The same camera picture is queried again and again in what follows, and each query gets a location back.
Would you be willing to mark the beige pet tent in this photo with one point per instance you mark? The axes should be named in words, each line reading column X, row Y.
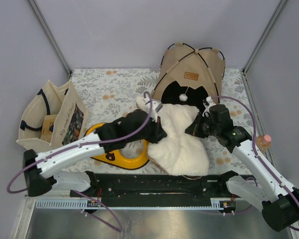
column 192, row 74

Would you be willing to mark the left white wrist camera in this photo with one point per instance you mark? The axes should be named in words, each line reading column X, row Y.
column 152, row 108

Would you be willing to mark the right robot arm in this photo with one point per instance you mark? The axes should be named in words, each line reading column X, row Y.
column 275, row 197

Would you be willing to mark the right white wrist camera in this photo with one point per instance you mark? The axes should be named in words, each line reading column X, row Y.
column 208, row 102

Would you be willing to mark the yellow double bowl holder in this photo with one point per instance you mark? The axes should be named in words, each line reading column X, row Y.
column 115, row 158

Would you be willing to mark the white pompom toy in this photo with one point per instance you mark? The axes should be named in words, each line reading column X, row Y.
column 183, row 97

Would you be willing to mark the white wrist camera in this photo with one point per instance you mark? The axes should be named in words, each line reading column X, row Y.
column 208, row 102
column 152, row 108

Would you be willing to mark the white fluffy cushion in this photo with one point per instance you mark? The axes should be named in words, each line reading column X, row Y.
column 179, row 153

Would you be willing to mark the stainless steel bowl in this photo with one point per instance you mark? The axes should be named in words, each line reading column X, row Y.
column 192, row 177

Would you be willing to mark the black tent pole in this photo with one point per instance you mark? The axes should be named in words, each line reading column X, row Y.
column 214, row 58
column 204, row 64

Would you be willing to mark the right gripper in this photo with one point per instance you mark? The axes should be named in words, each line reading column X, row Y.
column 194, row 128

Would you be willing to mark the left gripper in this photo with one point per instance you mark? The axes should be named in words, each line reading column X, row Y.
column 159, row 133

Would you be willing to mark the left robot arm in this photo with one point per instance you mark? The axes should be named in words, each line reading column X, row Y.
column 43, row 171

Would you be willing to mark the cream tote bag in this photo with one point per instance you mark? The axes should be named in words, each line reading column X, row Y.
column 70, row 123

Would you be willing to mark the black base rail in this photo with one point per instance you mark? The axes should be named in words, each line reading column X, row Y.
column 154, row 190

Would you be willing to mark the orange drink bottle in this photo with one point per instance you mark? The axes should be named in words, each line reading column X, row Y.
column 263, row 142

